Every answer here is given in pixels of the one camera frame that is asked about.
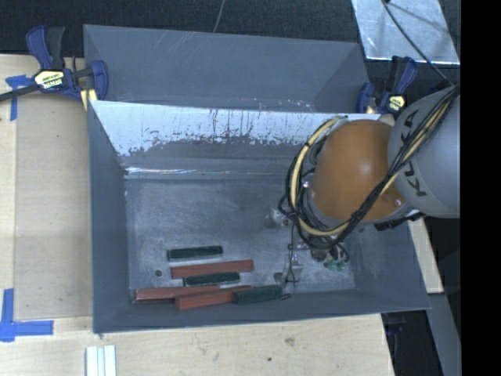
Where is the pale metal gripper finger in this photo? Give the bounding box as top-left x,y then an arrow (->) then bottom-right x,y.
273,257 -> 304,290
267,208 -> 289,229

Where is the dark green flat block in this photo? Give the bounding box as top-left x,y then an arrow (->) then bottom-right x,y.
232,284 -> 284,306
167,245 -> 225,261
182,271 -> 241,287

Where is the grey metal bin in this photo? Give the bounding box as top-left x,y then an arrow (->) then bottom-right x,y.
82,23 -> 434,334

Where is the red-brown flat block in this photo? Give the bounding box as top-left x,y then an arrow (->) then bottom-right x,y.
174,284 -> 254,312
134,284 -> 222,303
170,258 -> 255,280

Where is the pale wood flat board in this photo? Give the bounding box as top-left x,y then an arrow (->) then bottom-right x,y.
13,92 -> 96,322

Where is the black cylinder on white bracket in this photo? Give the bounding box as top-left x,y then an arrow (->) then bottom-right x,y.
373,212 -> 426,233

